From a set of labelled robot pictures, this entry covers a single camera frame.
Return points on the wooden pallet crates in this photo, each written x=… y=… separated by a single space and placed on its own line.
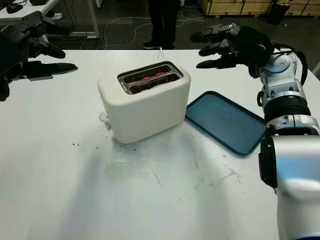
x=237 y=6

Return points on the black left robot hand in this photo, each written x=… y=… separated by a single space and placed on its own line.
x=12 y=50

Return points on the blue rectangular tray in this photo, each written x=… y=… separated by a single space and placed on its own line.
x=225 y=122

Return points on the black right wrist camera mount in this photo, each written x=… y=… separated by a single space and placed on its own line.
x=253 y=71

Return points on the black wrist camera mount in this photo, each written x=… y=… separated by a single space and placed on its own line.
x=253 y=71
x=3 y=91

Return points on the white two-slot toaster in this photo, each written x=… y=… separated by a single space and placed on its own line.
x=150 y=112

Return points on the standing person in dark trousers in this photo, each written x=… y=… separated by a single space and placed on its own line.
x=162 y=22

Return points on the black device on desk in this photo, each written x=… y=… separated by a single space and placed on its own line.
x=38 y=2

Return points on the black computer mouse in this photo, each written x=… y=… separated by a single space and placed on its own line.
x=13 y=8

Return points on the white office desk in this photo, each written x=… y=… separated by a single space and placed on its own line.
x=30 y=8

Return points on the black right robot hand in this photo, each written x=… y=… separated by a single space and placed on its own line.
x=252 y=45

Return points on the white sneaker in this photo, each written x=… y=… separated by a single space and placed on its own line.
x=56 y=17

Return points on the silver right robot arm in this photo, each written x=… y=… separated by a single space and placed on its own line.
x=295 y=162

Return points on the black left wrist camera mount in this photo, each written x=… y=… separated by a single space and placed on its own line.
x=3 y=91

